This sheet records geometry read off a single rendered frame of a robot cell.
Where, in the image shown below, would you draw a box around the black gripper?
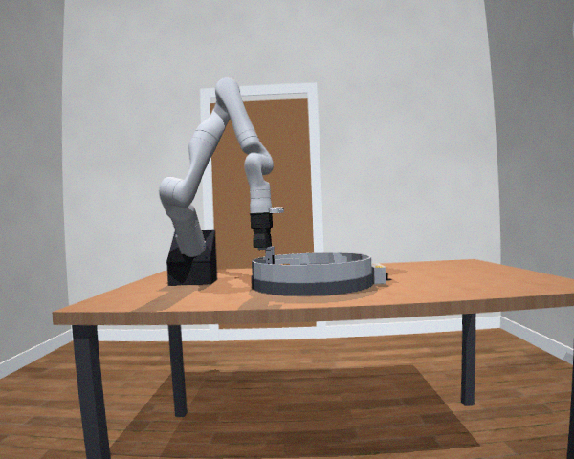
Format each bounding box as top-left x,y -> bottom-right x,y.
250,198 -> 284,264

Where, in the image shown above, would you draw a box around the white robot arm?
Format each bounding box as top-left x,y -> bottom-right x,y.
159,77 -> 274,257

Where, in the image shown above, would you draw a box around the grey round turntable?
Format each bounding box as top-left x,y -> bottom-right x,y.
252,252 -> 391,296

